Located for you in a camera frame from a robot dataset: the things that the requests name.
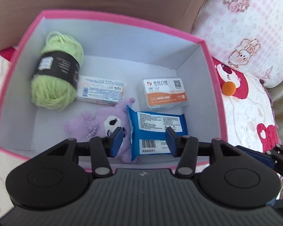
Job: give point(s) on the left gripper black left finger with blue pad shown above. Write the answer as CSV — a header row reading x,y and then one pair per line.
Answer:
x,y
102,148

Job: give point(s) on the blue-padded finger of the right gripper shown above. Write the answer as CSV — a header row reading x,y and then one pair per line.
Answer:
x,y
262,157

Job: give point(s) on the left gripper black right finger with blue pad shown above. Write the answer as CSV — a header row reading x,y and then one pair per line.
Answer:
x,y
185,148

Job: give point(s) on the purple plush toy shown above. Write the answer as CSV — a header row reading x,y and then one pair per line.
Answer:
x,y
103,123

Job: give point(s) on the blue wet wipes pack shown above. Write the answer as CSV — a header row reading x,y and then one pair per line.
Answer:
x,y
147,135

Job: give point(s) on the small white medicine box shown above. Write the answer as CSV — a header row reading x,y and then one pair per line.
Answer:
x,y
99,91

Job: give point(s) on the clear orange-white card box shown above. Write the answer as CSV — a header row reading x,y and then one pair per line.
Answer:
x,y
161,94

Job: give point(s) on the white red bear quilt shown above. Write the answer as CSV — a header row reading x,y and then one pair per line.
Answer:
x,y
249,119

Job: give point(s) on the orange sponge ball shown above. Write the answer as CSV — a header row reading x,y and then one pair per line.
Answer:
x,y
228,88

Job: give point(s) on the pink cardboard box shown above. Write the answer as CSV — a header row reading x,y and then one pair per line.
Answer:
x,y
116,48

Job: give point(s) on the green yarn skein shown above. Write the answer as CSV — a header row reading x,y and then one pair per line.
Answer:
x,y
54,83

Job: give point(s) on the pink checked cartoon pillow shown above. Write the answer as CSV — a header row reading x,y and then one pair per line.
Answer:
x,y
246,35

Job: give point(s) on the brown embroidered cushion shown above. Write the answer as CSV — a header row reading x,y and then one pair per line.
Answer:
x,y
96,2

